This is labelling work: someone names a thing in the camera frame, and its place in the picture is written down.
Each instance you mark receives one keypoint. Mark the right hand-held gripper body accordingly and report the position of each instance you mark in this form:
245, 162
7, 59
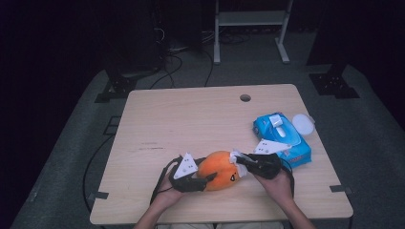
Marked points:
267, 165

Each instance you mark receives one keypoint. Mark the person's beige trousers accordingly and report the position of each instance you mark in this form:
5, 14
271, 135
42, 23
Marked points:
191, 226

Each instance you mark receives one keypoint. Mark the white wet wipe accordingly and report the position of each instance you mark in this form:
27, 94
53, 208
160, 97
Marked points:
235, 157

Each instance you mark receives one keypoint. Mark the person's left hand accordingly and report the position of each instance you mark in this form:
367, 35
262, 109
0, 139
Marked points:
168, 197

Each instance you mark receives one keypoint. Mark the person's right hand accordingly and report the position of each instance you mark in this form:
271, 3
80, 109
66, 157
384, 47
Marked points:
277, 187

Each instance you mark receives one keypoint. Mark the black floor socket frame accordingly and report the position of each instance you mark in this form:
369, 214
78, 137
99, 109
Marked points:
112, 125

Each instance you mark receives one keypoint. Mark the blue wet wipe pack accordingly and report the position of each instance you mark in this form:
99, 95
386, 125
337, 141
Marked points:
286, 133

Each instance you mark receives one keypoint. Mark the orange plush toy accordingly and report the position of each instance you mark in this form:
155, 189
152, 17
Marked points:
219, 167

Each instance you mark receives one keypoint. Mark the white metal stand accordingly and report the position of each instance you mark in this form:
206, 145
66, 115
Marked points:
251, 17

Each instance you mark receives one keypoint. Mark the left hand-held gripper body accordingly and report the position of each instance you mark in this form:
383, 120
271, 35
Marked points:
187, 183

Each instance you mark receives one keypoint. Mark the black stand base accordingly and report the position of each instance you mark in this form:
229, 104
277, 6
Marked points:
334, 84
119, 86

